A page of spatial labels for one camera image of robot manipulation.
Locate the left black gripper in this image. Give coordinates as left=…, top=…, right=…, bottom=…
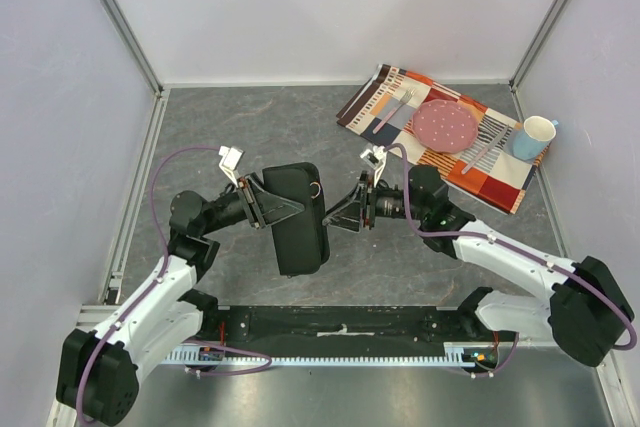
left=200, top=172, right=304, bottom=236

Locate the black zipper tool case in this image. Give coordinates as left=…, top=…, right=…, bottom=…
left=263, top=162, right=330, bottom=277

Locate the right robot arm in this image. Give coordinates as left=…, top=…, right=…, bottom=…
left=323, top=165, right=637, bottom=367

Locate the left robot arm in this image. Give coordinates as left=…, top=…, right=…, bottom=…
left=56, top=166, right=322, bottom=426

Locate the patchwork placemat cloth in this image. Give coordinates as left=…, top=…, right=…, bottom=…
left=337, top=64, right=544, bottom=214

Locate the pink dotted plate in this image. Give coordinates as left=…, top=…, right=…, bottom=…
left=411, top=100, right=479, bottom=154

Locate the blue white mug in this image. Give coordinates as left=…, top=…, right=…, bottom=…
left=511, top=116, right=559, bottom=161

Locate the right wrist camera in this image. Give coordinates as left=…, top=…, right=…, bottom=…
left=360, top=145, right=387, bottom=187

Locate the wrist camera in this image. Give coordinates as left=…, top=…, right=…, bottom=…
left=360, top=145, right=387, bottom=187
left=218, top=146, right=244, bottom=187

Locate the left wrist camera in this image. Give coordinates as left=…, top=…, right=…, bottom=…
left=218, top=146, right=244, bottom=187

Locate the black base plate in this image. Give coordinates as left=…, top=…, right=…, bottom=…
left=195, top=306, right=515, bottom=357

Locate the pink handled fork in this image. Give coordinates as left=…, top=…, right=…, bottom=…
left=372, top=89, right=416, bottom=134

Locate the pink handled knife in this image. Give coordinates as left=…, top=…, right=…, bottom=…
left=461, top=125, right=510, bottom=175

